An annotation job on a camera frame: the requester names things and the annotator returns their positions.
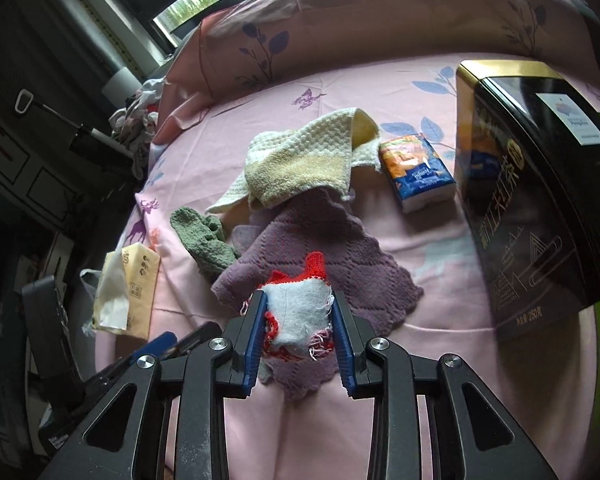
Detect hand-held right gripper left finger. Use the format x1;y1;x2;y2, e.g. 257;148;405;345
40;290;269;480

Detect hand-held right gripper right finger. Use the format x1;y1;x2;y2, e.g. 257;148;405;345
331;289;557;480

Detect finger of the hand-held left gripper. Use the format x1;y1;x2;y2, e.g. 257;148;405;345
172;321;223;358
125;331;178;363

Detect white cloth with red trim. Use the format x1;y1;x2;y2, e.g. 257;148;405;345
242;251;338;362

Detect green knit cloth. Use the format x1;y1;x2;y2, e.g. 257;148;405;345
170;206;241;283

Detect purple knit towel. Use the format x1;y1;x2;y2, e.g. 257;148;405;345
211;187;425;401

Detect yellow and white towel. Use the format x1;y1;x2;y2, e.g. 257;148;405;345
206;107;381;215

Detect yellow soft tissue pack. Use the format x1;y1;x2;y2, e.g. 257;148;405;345
91;241;162;339

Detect clear plastic bag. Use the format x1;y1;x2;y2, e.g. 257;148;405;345
79;268;106;311

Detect dark panelled cabinet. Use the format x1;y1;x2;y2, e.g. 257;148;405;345
0;100;141;241

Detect black stick vacuum cleaner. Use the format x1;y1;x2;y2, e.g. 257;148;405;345
14;89;136;171

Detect blue and orange tissue packet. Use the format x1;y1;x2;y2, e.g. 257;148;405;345
378;132;455;214

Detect pile of clothes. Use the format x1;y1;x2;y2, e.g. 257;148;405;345
108;77;168;181

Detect black and gold tea tin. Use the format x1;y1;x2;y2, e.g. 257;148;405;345
455;59;600;343

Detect white cylinder lamp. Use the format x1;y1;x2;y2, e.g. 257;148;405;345
101;66;146;111

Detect grey curtain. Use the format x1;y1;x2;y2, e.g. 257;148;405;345
30;0;151;111

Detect pink leaf-print pillow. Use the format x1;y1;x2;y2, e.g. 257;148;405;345
152;0;600;146

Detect dark framed window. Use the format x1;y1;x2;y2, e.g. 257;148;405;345
77;0;321;56

